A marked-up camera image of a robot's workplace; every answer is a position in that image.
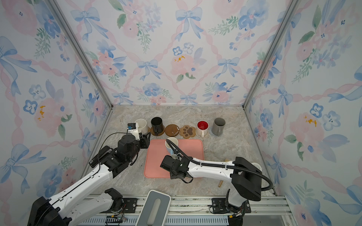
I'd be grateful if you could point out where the white speckled mug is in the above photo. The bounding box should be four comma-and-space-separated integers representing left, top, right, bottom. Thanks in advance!
135, 119, 149, 135

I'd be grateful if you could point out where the black mug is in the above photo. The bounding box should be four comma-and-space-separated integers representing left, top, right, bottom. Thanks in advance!
151, 117, 165, 134

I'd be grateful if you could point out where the light blue mug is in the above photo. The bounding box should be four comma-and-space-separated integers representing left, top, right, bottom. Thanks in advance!
165, 137, 178, 155

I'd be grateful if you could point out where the dark brown round coaster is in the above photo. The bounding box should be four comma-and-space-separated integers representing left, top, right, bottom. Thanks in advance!
165, 124, 180, 137

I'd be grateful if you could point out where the pink mug red inside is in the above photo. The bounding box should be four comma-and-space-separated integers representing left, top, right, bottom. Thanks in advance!
196, 121, 209, 137

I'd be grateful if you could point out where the grey mug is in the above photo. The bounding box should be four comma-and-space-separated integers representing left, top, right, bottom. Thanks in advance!
211, 117, 226, 137

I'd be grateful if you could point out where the plain wooden round coaster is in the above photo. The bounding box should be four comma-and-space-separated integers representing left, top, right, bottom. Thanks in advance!
150, 128, 165, 137

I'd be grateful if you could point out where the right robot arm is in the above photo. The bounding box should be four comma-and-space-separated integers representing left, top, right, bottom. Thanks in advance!
160, 155, 263, 207

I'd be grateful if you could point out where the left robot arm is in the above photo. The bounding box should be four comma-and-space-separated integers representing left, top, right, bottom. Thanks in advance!
27, 133, 151, 226

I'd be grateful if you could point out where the pink tray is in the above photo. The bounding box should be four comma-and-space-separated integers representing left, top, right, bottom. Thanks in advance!
144, 139, 204, 179

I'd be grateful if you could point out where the black stapler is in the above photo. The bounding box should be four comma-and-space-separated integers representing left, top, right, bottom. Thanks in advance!
89, 146, 113, 168

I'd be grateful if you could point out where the cork paw coaster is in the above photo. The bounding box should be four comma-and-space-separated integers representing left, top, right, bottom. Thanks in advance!
179, 125, 196, 139

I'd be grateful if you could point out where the white lidded cup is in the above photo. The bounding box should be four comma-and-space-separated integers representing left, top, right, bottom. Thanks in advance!
252, 163, 262, 171

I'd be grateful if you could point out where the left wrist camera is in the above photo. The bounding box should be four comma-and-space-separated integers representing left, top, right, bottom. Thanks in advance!
127, 122, 140, 141

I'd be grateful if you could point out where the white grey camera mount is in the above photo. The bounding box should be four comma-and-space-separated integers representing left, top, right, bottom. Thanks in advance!
136, 190, 172, 226

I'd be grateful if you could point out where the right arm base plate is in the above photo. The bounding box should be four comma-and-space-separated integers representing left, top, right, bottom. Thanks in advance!
209, 198, 251, 214

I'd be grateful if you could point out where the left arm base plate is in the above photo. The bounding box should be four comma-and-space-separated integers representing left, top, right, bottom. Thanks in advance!
101, 198, 138, 214

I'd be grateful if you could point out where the black corrugated cable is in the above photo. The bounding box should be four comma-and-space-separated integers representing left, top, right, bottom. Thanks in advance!
165, 139, 274, 192

